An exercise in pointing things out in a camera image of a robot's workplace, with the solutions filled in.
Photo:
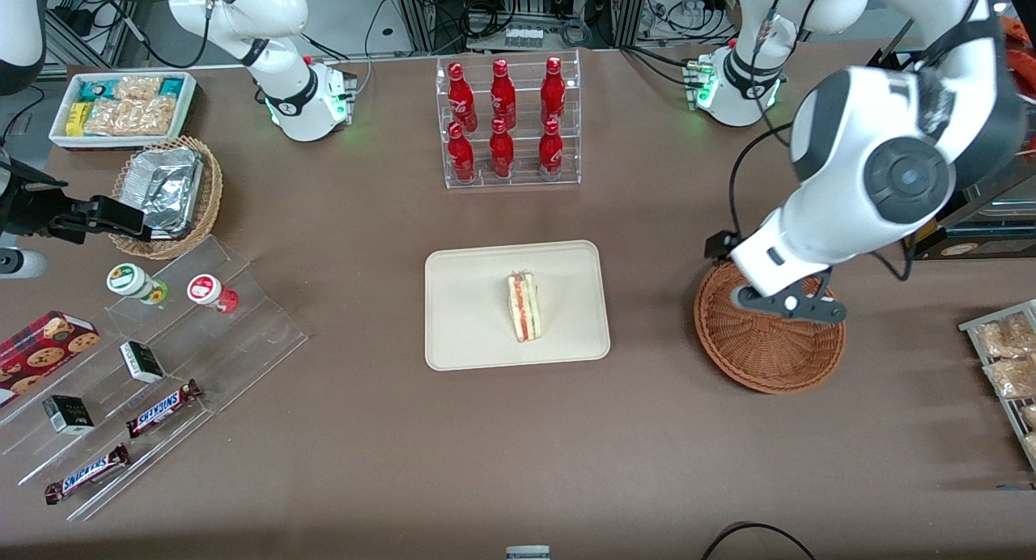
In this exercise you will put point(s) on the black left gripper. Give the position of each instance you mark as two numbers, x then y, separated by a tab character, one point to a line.
717	245

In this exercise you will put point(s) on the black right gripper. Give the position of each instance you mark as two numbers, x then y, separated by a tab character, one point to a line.
32	206

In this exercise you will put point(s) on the triangular sandwich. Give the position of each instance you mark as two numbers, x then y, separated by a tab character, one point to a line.
526	309

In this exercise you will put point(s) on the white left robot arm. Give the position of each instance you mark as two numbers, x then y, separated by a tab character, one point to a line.
834	188

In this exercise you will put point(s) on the light wicker basket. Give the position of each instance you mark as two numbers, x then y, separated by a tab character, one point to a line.
212	196

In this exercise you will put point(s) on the brown wicker basket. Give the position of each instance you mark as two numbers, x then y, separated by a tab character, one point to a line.
761	358

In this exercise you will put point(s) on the beige plastic tray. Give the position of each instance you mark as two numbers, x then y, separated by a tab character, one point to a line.
469	317

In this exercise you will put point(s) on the stacked aluminium foil trays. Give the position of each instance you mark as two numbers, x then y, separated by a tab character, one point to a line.
166	188

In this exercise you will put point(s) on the green lid yogurt cup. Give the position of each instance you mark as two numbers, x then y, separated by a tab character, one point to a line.
128	279

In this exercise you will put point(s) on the clear cracker bag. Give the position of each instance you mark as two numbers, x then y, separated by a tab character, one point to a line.
129	116
137	87

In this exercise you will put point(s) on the red lid yogurt cup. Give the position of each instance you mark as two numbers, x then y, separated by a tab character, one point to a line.
204	289

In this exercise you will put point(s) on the yellow snack packet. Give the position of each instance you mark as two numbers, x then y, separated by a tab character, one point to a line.
77	118

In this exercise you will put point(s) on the white plastic bin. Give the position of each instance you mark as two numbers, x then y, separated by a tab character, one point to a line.
188	111

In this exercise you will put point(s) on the teal snack packet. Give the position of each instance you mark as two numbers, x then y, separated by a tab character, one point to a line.
171	86
95	88

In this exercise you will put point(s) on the small black carton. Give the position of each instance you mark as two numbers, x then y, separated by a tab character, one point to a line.
69	415
142	362

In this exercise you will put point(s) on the red cookie box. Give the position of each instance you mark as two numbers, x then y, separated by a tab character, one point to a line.
40	354

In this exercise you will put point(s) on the clear acrylic stepped shelf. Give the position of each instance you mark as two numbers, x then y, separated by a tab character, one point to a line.
243	341

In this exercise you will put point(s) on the red cola bottle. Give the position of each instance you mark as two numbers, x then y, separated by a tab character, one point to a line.
550	152
461	157
553	95
461	99
503	99
502	152

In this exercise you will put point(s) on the Snickers chocolate bar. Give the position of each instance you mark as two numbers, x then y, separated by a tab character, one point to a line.
162	410
87	474

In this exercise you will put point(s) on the clear acrylic bottle rack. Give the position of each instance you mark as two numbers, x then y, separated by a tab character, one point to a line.
526	180

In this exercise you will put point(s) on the yellow emergency stop box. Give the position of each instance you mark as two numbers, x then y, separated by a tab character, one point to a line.
931	238

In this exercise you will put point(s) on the white power strip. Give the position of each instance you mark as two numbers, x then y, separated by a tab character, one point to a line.
524	36

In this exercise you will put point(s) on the clear bag of snacks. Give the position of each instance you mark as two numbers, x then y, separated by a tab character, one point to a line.
1029	416
1008	337
1012	378

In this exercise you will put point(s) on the small grey device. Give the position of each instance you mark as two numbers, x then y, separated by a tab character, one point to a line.
528	553

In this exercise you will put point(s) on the orange fried food piece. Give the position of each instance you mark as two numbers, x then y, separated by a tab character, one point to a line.
1021	27

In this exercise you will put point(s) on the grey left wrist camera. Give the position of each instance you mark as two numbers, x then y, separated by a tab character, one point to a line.
789	305

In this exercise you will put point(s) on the aluminium frame rack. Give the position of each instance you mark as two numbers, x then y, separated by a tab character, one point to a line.
421	10

